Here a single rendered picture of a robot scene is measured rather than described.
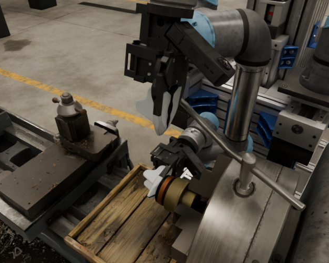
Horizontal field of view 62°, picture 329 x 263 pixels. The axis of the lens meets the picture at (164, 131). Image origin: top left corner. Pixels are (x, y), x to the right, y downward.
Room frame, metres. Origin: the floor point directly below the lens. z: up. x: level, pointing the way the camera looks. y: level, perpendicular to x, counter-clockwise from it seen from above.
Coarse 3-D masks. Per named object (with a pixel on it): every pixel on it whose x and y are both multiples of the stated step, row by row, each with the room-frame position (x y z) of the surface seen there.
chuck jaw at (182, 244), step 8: (176, 208) 0.37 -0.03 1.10; (184, 208) 0.37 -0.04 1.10; (176, 216) 0.36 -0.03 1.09; (184, 216) 0.35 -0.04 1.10; (192, 216) 0.35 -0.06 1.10; (200, 216) 0.35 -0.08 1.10; (176, 224) 0.33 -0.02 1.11; (184, 224) 0.33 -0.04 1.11; (192, 224) 0.33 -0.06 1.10; (176, 232) 0.32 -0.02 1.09; (184, 232) 0.31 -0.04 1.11; (192, 232) 0.31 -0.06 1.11; (176, 240) 0.29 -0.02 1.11; (184, 240) 0.29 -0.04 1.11; (192, 240) 0.29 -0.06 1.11; (176, 248) 0.27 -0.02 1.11; (184, 248) 0.27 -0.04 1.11; (176, 256) 0.27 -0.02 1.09; (184, 256) 0.26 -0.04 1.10
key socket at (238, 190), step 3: (237, 183) 0.33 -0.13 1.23; (240, 183) 0.33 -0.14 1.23; (234, 186) 0.32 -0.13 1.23; (237, 186) 0.32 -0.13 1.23; (249, 186) 0.32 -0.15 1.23; (252, 186) 0.32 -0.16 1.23; (237, 189) 0.32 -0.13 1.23; (240, 189) 0.32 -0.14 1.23; (249, 189) 0.32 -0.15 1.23; (252, 189) 0.31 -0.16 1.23; (240, 192) 0.31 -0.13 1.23; (243, 192) 0.31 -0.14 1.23; (246, 192) 0.31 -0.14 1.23; (249, 192) 0.31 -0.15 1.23; (252, 192) 0.31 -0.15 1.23
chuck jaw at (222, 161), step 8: (216, 160) 0.43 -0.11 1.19; (224, 160) 0.43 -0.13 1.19; (208, 168) 0.44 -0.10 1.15; (216, 168) 0.42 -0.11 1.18; (224, 168) 0.42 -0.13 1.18; (192, 176) 0.43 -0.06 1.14; (200, 176) 0.44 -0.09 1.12; (208, 176) 0.42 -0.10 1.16; (216, 176) 0.41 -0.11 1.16; (192, 184) 0.42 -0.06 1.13; (200, 184) 0.41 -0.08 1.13; (208, 184) 0.41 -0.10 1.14; (216, 184) 0.40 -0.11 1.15; (200, 192) 0.40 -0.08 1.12; (208, 192) 0.39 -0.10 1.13
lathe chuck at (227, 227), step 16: (224, 176) 0.34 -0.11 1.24; (272, 176) 0.34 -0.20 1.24; (224, 192) 0.31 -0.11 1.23; (256, 192) 0.31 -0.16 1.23; (208, 208) 0.29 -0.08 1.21; (224, 208) 0.29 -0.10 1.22; (240, 208) 0.28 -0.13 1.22; (256, 208) 0.28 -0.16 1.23; (208, 224) 0.27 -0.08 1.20; (224, 224) 0.26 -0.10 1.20; (240, 224) 0.26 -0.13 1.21; (256, 224) 0.26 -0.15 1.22; (208, 240) 0.25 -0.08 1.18; (224, 240) 0.24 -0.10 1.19; (240, 240) 0.24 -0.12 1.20; (192, 256) 0.24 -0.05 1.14; (208, 256) 0.23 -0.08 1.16; (224, 256) 0.23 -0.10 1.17; (240, 256) 0.22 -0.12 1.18
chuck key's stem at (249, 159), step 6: (246, 156) 0.31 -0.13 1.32; (252, 156) 0.31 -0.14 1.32; (246, 162) 0.30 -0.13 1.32; (252, 162) 0.30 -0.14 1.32; (246, 168) 0.30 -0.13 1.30; (252, 168) 0.30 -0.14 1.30; (240, 174) 0.31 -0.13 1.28; (246, 174) 0.30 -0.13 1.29; (252, 174) 0.31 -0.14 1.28; (240, 180) 0.31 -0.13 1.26; (246, 180) 0.31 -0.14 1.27; (240, 186) 0.32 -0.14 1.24; (246, 186) 0.31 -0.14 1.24
